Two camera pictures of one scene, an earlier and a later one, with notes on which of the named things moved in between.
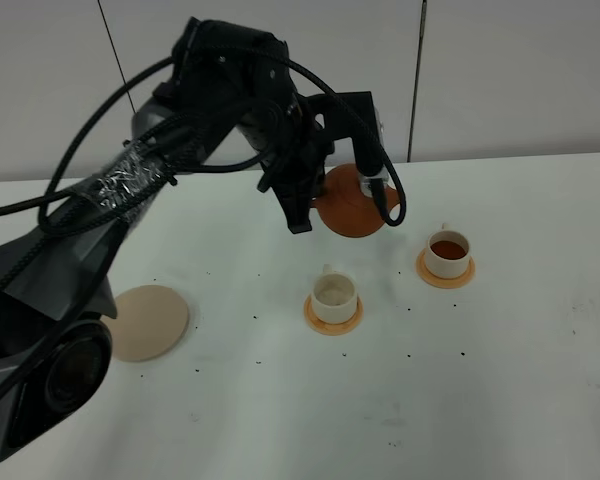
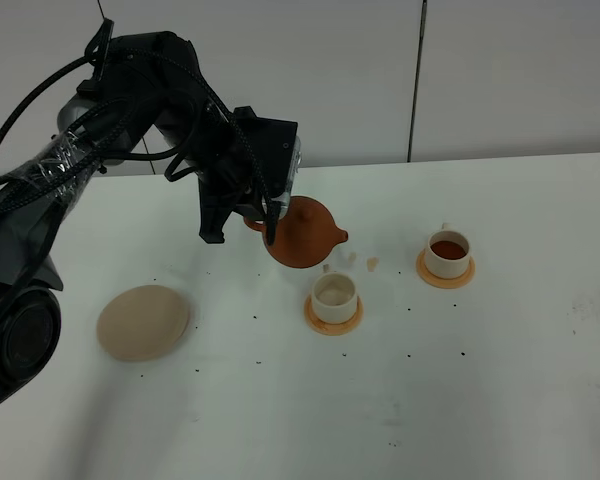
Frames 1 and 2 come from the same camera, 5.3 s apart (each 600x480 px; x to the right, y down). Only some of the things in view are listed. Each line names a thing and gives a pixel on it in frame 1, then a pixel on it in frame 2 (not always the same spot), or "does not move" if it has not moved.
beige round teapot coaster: (150, 325) does not move
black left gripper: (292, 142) → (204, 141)
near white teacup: (334, 296) does not move
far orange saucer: (443, 282) does not move
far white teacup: (447, 253) does not move
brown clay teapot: (345, 208) → (306, 233)
